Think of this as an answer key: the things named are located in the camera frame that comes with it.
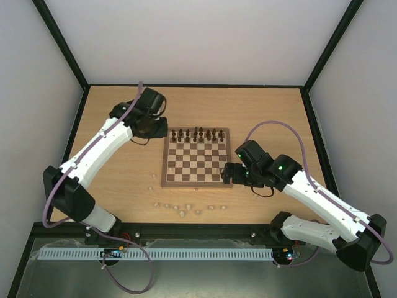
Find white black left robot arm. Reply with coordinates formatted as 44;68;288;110
42;86;168;242

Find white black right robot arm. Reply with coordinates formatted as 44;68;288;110
221;140;387;272

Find wooden chess board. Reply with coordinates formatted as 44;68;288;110
161;127;232;189

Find right controller circuit board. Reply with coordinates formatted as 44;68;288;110
280;246;301;260

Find controller circuit board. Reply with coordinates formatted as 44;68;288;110
99;246;128;258
280;246;301;260

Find left controller circuit board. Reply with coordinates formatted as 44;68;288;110
99;246;128;258

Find black front mounting rail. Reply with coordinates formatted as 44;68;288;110
29;222;309;248

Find white slotted cable duct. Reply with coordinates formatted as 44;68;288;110
38;248;274;261

